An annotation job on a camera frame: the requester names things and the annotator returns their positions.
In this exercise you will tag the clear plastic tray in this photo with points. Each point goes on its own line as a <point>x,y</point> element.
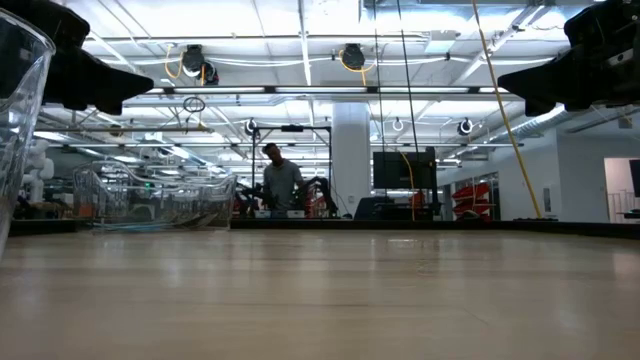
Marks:
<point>22,125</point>
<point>150,195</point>

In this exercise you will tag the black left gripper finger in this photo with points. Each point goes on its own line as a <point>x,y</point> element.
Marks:
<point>115,82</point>
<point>111,106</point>

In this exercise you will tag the white column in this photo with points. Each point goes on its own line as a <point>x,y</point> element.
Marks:
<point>351,160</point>

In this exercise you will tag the black background workstation frame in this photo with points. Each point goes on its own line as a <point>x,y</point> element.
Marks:
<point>292,128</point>

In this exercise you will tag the red rack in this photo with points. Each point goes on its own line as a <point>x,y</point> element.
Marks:
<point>472,192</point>

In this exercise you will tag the black aluminium table frame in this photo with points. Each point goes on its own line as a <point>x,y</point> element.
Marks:
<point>550,226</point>

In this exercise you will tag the person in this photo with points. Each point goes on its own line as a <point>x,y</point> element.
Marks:
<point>282,180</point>

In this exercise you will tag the black background robot arm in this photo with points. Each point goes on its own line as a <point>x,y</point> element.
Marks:
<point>322,190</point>
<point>250,195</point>

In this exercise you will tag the black monitor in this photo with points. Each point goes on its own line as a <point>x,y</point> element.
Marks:
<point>405,170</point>

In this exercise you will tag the silver ventilation duct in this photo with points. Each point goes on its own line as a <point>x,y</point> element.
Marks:
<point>530,127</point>

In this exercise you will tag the black desk equipment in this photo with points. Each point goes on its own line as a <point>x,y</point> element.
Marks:
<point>375,207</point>

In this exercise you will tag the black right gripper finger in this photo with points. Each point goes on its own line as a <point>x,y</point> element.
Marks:
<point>539,106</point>
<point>540,82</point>

